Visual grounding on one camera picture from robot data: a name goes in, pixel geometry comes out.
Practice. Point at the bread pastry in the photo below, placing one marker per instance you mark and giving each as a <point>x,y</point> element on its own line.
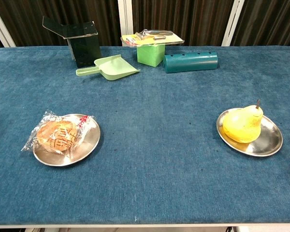
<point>55,137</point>

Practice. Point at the dark pleated curtain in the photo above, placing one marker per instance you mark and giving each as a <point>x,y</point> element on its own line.
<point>195,21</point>

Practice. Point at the teal holder with holes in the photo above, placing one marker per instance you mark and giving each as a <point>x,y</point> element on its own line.
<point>191,63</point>

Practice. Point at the round stainless steel plate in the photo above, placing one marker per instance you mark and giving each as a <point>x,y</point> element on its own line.
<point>269,141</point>
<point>88,145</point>

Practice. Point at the yellow fruit toy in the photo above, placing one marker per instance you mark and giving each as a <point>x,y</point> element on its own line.
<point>244,125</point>

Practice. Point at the razor blister pack yellow card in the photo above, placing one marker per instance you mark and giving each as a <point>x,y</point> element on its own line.
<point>147,39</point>

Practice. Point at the blue table cloth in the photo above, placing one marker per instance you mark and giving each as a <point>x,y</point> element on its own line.
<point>145,174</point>

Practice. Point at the light green plastic dustpan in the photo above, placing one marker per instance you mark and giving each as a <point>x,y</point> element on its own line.
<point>113,68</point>

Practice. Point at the white frame post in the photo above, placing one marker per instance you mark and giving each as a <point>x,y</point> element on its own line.
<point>232,24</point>
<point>2,26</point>
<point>125,21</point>

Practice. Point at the dark acrylic stand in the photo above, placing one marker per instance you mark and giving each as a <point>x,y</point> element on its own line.
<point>84,53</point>

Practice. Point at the green cube box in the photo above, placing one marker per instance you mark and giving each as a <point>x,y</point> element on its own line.
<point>149,55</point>

